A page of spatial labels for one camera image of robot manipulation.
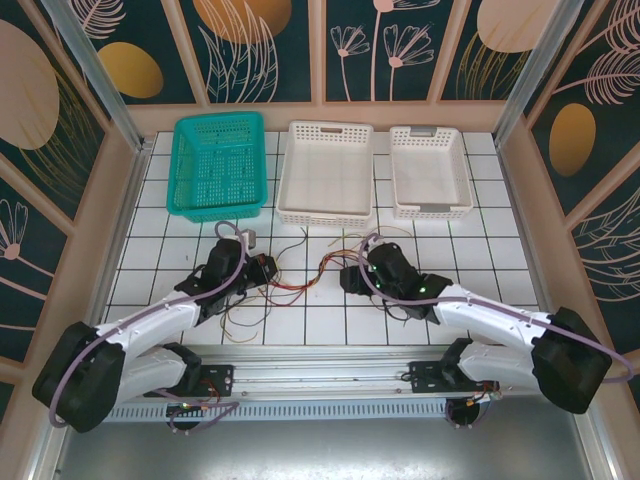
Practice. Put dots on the aluminium frame post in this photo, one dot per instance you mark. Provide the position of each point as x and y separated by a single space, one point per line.
540 70
100 80

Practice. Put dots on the grey metal base sheet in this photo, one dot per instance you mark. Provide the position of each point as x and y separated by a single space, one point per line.
320 450

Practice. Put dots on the large white perforated basket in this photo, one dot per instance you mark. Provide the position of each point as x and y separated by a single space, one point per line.
325 175

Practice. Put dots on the big pink disc wall panel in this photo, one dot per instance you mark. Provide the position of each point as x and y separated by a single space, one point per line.
30 100

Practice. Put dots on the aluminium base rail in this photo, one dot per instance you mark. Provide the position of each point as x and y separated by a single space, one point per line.
320 375

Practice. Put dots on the gold oval pink leaves panel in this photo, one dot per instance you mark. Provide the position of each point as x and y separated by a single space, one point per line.
590 110

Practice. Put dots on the gold oval feather wall panel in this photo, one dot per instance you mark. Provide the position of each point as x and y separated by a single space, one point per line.
135 70

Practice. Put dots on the pink fern leaves wall panel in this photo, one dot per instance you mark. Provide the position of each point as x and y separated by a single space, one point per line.
610 270

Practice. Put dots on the teal perforated plastic basket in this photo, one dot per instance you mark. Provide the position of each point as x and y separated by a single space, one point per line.
220 170

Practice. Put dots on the aluminium side rail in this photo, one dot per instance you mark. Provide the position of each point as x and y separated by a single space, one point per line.
530 240
120 240

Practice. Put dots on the pink flowers wall panel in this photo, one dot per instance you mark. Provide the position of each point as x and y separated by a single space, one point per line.
395 50

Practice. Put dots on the orange circle leaves wall panel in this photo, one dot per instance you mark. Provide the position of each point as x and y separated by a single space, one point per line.
240 50

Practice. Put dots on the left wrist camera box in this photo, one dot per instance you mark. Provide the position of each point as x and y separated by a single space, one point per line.
249 237

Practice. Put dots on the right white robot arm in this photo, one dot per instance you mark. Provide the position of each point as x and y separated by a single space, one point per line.
490 312

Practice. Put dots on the pink circle gold lines panel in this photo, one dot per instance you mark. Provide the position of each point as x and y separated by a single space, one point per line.
495 50

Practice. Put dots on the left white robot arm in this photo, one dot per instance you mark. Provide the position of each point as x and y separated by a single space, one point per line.
150 320

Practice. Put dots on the small pink flower wall panel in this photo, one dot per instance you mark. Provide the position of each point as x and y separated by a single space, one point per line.
25 260

